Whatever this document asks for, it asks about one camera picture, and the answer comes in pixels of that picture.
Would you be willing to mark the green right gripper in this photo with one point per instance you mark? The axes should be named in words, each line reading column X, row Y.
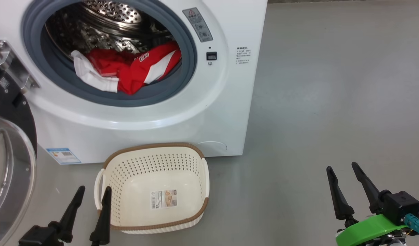
column 366, row 230

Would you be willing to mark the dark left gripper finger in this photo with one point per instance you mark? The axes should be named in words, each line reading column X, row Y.
column 102, row 218
column 71, row 215

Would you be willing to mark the black round glass washer door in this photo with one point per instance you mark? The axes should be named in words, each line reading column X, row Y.
column 8, row 164

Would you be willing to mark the red and white garment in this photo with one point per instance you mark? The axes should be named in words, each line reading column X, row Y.
column 134, row 70

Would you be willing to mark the cream perforated laundry basket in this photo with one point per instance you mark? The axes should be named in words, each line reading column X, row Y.
column 137, row 184

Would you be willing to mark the printed food package label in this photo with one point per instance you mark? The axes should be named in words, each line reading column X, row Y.
column 164, row 199

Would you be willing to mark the white front-load washing machine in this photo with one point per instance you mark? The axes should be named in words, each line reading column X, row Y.
column 212, row 112

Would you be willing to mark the blue energy label sticker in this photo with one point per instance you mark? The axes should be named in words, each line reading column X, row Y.
column 63, row 156

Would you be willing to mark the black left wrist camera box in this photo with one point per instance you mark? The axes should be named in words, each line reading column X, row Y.
column 38, row 237

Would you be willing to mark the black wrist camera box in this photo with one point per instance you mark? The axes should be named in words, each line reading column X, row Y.
column 402, row 206
column 38, row 237

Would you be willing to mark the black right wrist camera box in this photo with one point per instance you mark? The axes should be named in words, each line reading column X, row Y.
column 402, row 206

